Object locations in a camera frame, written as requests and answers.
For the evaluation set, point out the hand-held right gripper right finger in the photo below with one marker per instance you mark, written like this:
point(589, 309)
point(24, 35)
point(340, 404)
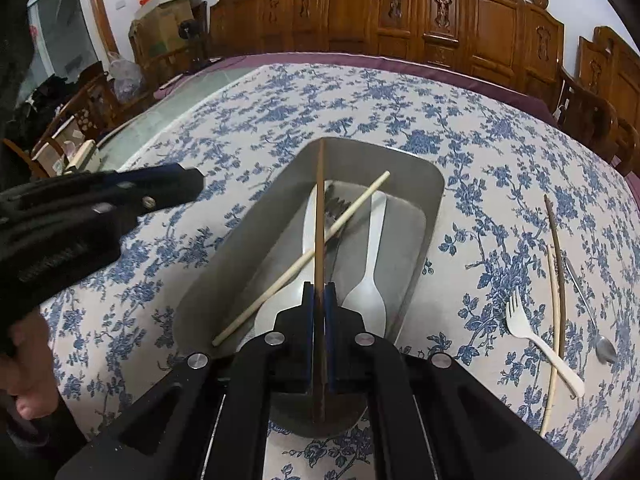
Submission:
point(330, 320)

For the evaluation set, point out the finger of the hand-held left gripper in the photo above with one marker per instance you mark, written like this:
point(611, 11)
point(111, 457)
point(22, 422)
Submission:
point(165, 176)
point(150, 202)

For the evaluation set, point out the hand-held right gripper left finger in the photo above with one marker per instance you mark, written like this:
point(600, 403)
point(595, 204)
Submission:
point(310, 320)

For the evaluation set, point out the small white plastic spoon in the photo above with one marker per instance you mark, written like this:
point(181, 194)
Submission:
point(365, 305)

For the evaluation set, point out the light bamboo chopstick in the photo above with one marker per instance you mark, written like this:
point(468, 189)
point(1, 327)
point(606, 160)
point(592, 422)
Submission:
point(280, 280)
point(556, 320)

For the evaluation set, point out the large white plastic spoon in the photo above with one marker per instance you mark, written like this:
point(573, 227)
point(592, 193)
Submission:
point(309, 225)

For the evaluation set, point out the brown wooden chopstick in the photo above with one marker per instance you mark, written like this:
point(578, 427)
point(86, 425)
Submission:
point(319, 220)
point(563, 280)

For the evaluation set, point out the metal fork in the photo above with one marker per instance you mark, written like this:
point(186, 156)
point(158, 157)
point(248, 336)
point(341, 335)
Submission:
point(336, 207)

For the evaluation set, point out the rectangular metal tray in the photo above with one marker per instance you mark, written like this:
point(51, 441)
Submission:
point(400, 220)

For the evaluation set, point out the white plastic fork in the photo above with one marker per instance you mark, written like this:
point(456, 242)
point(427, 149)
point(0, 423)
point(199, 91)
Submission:
point(545, 355)

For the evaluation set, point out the metal spoon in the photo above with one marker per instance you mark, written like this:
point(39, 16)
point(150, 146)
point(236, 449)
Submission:
point(606, 350)

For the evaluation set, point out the person's left hand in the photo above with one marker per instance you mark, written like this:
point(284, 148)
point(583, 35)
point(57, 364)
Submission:
point(30, 375)

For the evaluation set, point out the open cardboard box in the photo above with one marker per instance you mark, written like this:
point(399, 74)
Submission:
point(55, 152)

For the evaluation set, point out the wooden chair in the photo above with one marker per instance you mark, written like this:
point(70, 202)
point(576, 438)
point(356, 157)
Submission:
point(90, 105)

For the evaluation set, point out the clear plastic bag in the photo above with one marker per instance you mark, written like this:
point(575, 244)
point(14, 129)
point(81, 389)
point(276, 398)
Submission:
point(122, 77)

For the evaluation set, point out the black bag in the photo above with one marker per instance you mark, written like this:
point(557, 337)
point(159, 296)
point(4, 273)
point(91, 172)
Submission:
point(42, 100)

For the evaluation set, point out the large cardboard box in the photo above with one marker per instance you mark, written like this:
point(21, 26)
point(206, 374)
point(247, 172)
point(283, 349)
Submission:
point(160, 30)

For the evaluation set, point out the black standing fan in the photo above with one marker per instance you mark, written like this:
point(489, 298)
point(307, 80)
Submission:
point(187, 30)

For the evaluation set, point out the blue floral tablecloth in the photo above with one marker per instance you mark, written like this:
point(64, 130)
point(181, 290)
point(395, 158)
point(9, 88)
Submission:
point(500, 160)

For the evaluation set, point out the carved wooden sofa bench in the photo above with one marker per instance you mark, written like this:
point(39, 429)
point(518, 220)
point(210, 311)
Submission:
point(400, 10)

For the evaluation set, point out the carved wooden armchair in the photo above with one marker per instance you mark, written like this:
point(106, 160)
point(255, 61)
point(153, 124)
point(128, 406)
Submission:
point(600, 90)

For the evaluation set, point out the wooden door frame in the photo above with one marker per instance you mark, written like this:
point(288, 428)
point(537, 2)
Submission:
point(100, 10)

